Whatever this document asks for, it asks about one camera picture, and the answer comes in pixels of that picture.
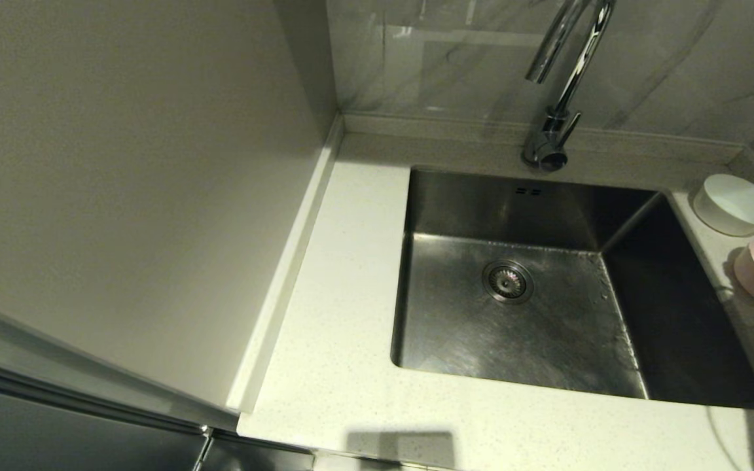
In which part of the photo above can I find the white plastic bowl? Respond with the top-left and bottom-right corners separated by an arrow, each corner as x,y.
692,173 -> 754,237

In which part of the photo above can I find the stainless steel sink basin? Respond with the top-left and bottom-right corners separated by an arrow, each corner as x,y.
390,167 -> 754,411

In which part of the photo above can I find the chrome gooseneck faucet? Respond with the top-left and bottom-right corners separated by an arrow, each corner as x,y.
522,0 -> 616,173

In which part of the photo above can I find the dark steel appliance door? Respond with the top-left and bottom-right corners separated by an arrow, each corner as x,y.
0,350 -> 315,471

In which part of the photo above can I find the chrome appliance door handle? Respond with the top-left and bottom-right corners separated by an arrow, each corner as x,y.
192,423 -> 215,471

